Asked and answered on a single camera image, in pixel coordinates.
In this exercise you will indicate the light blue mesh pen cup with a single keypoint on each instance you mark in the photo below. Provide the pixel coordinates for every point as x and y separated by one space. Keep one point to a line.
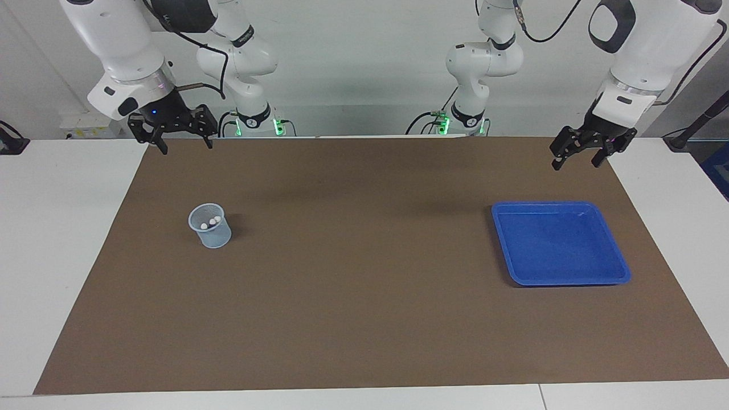
215 236

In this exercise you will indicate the black clamp mount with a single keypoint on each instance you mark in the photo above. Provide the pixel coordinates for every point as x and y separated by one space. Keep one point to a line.
11 142

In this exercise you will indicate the white power strip box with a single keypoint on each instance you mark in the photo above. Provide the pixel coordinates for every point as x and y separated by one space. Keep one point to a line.
85 125

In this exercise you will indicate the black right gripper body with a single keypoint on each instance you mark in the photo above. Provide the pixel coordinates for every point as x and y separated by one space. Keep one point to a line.
168 114

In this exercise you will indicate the brown table mat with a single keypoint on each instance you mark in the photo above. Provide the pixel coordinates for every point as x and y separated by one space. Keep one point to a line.
364 285

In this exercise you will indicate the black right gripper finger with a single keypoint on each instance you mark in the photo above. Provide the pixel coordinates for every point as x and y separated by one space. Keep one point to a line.
142 128
208 125

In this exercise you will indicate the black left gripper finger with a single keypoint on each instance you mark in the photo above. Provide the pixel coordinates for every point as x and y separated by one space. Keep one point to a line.
618 145
566 142

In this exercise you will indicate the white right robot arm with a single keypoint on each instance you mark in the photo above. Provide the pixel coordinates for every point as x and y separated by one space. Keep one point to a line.
125 34

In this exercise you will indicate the black stand pole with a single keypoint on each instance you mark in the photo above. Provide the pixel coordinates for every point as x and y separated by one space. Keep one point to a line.
703 117

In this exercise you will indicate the blue plastic tray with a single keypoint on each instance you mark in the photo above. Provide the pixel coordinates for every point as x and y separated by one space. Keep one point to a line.
561 245

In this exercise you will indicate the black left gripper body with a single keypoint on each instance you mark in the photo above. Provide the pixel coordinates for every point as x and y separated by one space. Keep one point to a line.
601 128

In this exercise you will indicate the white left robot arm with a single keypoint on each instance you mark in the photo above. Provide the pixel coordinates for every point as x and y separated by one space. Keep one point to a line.
655 45

